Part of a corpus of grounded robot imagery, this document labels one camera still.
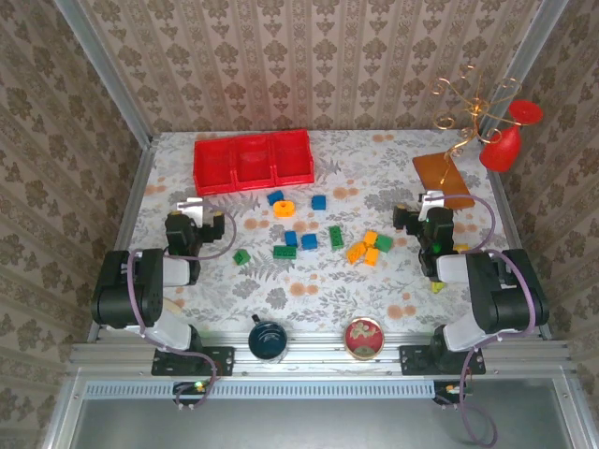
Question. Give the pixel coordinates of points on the small green lego brick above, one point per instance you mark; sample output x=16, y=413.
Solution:
x=384, y=242
x=241, y=257

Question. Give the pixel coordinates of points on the aluminium frame post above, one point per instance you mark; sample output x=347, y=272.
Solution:
x=105, y=70
x=524, y=65

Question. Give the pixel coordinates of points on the blue lego brick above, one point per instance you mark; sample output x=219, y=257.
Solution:
x=275, y=197
x=318, y=202
x=291, y=238
x=309, y=241

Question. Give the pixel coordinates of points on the yellow toy banana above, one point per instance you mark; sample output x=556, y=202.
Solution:
x=437, y=286

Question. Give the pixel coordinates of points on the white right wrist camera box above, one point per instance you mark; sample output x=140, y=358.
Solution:
x=431, y=200

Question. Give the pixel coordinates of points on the red plastic goblet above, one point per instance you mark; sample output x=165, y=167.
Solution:
x=501, y=152

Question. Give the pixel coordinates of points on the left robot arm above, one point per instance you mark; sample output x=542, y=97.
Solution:
x=117, y=299

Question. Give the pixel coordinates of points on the dark blue mug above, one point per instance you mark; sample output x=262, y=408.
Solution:
x=267, y=339

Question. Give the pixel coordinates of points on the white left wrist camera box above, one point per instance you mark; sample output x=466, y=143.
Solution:
x=192, y=209

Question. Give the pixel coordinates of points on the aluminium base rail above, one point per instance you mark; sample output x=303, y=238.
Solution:
x=318, y=357

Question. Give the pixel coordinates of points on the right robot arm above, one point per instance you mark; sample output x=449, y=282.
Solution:
x=505, y=299

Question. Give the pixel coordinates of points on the long green lego brick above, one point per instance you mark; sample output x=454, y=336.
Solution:
x=336, y=236
x=285, y=252

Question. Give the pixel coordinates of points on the yellow tank lego flame print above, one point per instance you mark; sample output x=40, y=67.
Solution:
x=277, y=211

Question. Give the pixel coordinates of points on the aluminium table side rail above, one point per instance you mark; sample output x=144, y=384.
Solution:
x=135, y=187
x=503, y=210

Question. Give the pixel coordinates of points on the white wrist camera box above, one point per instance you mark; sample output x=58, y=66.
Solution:
x=192, y=209
x=431, y=200

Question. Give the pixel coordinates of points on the black controller board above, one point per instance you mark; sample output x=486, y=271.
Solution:
x=187, y=388
x=444, y=390

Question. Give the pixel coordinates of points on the red three-compartment bin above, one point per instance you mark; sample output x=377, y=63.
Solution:
x=220, y=161

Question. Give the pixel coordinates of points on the round red gold dish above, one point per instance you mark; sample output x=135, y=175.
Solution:
x=364, y=339

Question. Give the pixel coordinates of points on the beige wooden spatula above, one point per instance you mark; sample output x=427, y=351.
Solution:
x=174, y=306

